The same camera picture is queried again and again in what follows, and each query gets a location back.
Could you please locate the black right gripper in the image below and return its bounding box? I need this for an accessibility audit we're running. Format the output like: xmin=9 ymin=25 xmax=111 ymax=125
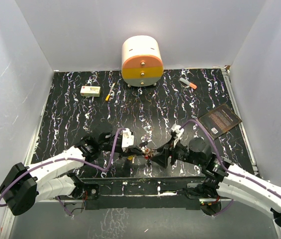
xmin=151 ymin=136 xmax=203 ymax=168

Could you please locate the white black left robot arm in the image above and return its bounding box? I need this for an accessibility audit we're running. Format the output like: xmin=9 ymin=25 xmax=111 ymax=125
xmin=0 ymin=122 xmax=144 ymax=216

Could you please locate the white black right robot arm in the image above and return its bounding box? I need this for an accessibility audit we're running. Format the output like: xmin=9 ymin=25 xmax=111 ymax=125
xmin=151 ymin=137 xmax=281 ymax=227

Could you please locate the yellow and white pen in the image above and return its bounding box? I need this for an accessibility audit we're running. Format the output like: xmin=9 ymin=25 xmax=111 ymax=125
xmin=105 ymin=82 xmax=115 ymax=102

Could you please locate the white small cardboard box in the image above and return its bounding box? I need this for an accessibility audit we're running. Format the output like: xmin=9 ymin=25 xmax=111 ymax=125
xmin=80 ymin=86 xmax=101 ymax=97

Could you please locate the dark paperback book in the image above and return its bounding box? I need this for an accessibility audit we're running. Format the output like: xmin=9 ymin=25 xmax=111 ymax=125
xmin=198 ymin=104 xmax=242 ymax=139

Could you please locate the orange and grey marker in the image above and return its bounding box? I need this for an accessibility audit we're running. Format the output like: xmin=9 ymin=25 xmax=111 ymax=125
xmin=179 ymin=78 xmax=197 ymax=90

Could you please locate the round three-colour drawer cabinet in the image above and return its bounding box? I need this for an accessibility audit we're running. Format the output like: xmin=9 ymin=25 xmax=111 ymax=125
xmin=121 ymin=35 xmax=164 ymax=88

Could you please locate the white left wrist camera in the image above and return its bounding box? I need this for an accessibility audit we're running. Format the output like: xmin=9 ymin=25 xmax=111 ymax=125
xmin=121 ymin=128 xmax=135 ymax=152

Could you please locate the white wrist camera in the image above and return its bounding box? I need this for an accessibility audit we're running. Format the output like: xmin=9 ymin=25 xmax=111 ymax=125
xmin=169 ymin=123 xmax=184 ymax=145
xmin=121 ymin=128 xmax=135 ymax=152

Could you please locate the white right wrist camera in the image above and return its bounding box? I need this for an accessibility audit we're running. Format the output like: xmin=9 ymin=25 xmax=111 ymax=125
xmin=169 ymin=123 xmax=184 ymax=145

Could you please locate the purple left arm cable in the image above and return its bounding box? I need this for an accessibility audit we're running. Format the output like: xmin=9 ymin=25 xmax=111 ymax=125
xmin=0 ymin=127 xmax=131 ymax=217

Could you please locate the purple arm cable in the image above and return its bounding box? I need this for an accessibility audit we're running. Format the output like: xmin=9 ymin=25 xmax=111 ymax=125
xmin=0 ymin=127 xmax=131 ymax=217
xmin=180 ymin=119 xmax=281 ymax=217

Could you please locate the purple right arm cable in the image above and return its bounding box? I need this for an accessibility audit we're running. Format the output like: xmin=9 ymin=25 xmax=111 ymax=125
xmin=180 ymin=119 xmax=281 ymax=217

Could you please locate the aluminium frame rail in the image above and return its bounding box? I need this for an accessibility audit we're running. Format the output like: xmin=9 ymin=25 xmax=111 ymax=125
xmin=2 ymin=191 xmax=281 ymax=239

